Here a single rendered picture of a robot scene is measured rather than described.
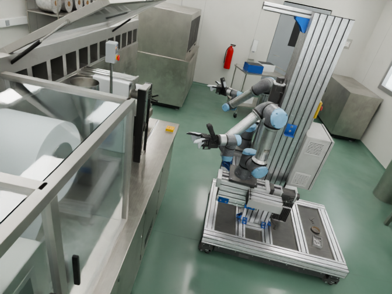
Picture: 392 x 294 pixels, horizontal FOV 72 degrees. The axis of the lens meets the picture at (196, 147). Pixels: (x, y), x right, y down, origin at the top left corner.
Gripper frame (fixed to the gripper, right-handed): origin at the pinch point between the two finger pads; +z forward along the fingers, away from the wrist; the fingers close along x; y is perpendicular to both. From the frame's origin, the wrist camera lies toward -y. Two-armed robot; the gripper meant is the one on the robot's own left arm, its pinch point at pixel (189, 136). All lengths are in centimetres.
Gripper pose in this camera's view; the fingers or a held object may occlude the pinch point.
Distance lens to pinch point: 168.6
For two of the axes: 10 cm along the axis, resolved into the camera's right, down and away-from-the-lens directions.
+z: -9.4, 0.0, -3.3
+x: -3.0, -4.1, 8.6
